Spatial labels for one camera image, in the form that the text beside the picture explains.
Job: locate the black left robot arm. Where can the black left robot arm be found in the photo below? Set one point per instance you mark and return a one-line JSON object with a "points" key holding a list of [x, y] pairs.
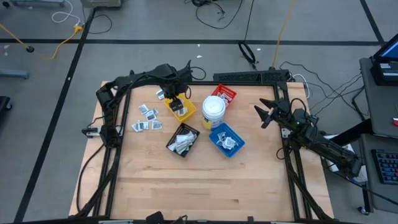
{"points": [[107, 99]]}

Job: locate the black aluminium table frame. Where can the black aluminium table frame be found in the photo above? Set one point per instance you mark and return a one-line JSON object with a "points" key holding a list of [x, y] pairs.
{"points": [[199, 83]]}

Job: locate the black laptop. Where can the black laptop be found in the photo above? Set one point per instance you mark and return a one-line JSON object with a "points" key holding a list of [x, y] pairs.
{"points": [[388, 51]]}

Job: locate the white disinfecting wipes canister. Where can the white disinfecting wipes canister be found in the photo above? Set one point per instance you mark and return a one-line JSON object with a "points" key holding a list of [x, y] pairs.
{"points": [[214, 109]]}

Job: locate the black box with labels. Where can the black box with labels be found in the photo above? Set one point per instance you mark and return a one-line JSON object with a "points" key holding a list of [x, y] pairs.
{"points": [[384, 74]]}

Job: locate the black bulky object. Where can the black bulky object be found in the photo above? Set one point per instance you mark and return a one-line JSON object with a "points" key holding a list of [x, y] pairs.
{"points": [[154, 218]]}

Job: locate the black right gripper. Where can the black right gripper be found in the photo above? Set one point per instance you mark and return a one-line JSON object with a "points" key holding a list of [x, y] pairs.
{"points": [[283, 112]]}

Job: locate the black keyboard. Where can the black keyboard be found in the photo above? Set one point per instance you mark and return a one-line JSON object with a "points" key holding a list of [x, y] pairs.
{"points": [[387, 166]]}

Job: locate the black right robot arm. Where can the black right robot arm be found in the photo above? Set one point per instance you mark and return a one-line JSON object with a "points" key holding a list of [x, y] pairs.
{"points": [[326, 146]]}

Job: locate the blue plastic basket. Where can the blue plastic basket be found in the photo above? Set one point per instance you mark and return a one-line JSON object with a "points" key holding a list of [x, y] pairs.
{"points": [[231, 152]]}

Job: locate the black plastic basket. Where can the black plastic basket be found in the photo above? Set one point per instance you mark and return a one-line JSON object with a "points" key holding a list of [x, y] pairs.
{"points": [[174, 133]]}

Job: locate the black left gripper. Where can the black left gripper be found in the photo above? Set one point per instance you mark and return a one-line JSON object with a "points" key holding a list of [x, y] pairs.
{"points": [[174, 91]]}

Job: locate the black monitor bar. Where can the black monitor bar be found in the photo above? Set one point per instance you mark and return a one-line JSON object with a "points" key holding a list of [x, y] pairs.
{"points": [[354, 132]]}

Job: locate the yellow plastic basket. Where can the yellow plastic basket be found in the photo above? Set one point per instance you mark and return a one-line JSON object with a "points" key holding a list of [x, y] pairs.
{"points": [[189, 107]]}

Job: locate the white square alcohol pad packet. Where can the white square alcohol pad packet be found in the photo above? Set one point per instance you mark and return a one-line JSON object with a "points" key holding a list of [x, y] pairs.
{"points": [[151, 115], [143, 125], [182, 112], [230, 143], [221, 137], [235, 143], [156, 124], [160, 94], [223, 97], [143, 109], [135, 127], [229, 100]]}

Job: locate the black power strip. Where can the black power strip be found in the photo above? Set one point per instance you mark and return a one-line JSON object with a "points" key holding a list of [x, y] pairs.
{"points": [[248, 76]]}

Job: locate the green striped bandage packet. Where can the green striped bandage packet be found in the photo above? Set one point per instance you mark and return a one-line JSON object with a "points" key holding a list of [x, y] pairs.
{"points": [[184, 149]]}

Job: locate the grey desk foot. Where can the grey desk foot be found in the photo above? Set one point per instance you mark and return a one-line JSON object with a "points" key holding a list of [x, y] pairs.
{"points": [[14, 73], [37, 2]]}

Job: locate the red plastic basket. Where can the red plastic basket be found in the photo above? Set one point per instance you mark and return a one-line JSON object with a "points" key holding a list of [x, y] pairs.
{"points": [[224, 89]]}

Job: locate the grey desk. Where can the grey desk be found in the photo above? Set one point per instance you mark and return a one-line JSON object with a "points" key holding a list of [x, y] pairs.
{"points": [[379, 105], [370, 193]]}

